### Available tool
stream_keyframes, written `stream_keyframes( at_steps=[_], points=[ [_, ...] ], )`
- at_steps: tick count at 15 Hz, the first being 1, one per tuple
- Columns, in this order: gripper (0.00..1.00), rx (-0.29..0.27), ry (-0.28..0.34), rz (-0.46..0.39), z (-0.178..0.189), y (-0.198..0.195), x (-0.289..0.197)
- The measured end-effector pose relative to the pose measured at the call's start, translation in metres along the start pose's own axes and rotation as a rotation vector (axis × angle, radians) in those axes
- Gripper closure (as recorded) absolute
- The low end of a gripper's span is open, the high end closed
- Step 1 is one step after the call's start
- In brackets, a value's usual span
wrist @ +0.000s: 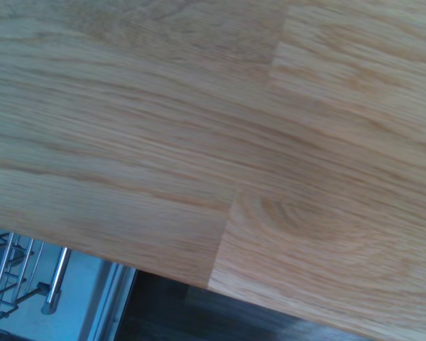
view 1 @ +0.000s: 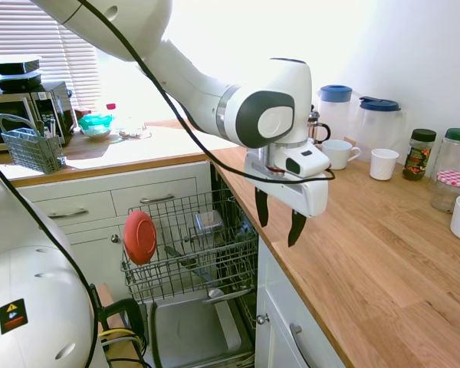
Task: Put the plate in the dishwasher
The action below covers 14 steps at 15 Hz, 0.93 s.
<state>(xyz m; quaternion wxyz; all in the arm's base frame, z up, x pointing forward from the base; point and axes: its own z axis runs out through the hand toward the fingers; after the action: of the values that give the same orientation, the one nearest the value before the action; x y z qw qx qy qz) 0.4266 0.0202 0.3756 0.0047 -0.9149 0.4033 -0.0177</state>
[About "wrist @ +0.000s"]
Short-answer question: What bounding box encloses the metal rack slide rail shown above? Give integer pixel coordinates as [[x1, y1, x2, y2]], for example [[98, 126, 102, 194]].
[[41, 246, 73, 316]]

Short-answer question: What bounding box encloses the steel dishwasher door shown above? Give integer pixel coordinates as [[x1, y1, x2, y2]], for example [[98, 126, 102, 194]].
[[0, 224, 138, 341]]

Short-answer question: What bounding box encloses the wire dishwasher rack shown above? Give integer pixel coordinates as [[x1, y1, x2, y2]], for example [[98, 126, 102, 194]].
[[0, 229, 46, 341]]

